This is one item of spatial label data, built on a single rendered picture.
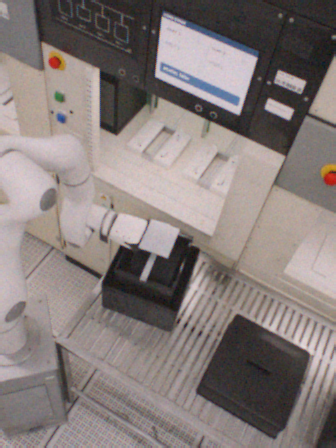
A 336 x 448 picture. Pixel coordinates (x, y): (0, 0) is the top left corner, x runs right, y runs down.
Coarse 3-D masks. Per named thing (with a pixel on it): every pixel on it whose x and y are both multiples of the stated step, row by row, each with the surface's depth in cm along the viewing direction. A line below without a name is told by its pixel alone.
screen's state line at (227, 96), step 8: (160, 64) 139; (168, 72) 140; (176, 72) 138; (184, 72) 137; (184, 80) 139; (192, 80) 138; (200, 80) 136; (200, 88) 138; (208, 88) 137; (216, 88) 135; (216, 96) 137; (224, 96) 136; (232, 96) 135
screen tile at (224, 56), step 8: (216, 48) 126; (224, 48) 125; (208, 56) 129; (216, 56) 128; (224, 56) 127; (232, 56) 126; (240, 56) 125; (232, 64) 127; (240, 64) 126; (248, 64) 125; (208, 72) 133; (216, 72) 132; (224, 72) 130; (240, 72) 128; (216, 80) 133; (224, 80) 132; (232, 80) 131; (240, 80) 130; (232, 88) 133; (240, 88) 131
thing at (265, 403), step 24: (240, 336) 164; (264, 336) 165; (216, 360) 158; (240, 360) 159; (264, 360) 160; (288, 360) 161; (216, 384) 153; (240, 384) 154; (264, 384) 155; (288, 384) 156; (240, 408) 152; (264, 408) 151; (288, 408) 152; (264, 432) 156
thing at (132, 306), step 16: (192, 256) 180; (112, 272) 173; (192, 272) 177; (112, 288) 161; (176, 288) 182; (112, 304) 170; (128, 304) 166; (144, 304) 162; (176, 304) 178; (144, 320) 171; (160, 320) 167
